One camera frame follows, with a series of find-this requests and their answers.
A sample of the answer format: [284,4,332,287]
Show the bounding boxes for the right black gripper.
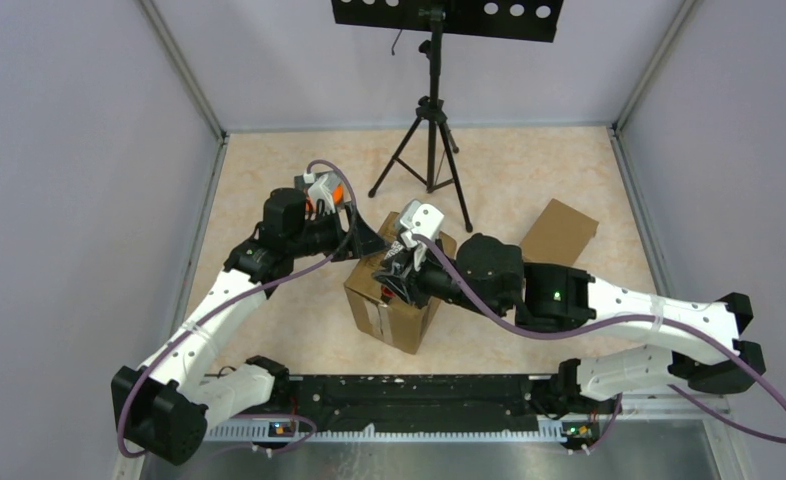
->
[374,234,507,321]

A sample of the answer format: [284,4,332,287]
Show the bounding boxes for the large cardboard box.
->
[343,211,459,356]

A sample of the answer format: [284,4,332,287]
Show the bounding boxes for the small cardboard box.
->
[519,198,599,267]

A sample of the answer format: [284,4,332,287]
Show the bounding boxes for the red black utility knife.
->
[380,285,395,302]

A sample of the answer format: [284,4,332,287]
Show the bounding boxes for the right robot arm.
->
[374,234,766,412]

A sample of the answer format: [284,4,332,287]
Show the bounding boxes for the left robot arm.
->
[111,188,387,465]

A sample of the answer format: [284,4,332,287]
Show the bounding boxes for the orange curved toy piece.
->
[305,186,344,214]

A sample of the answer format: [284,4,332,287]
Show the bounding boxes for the black tripod stand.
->
[368,1,474,233]

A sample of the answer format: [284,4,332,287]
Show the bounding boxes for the black perforated plate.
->
[331,0,564,43]

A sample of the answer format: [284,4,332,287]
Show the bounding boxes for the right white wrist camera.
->
[394,199,445,271]

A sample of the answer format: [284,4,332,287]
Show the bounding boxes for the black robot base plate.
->
[227,372,623,439]

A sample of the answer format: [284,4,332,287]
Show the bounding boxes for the grey cable duct rail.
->
[204,419,567,444]

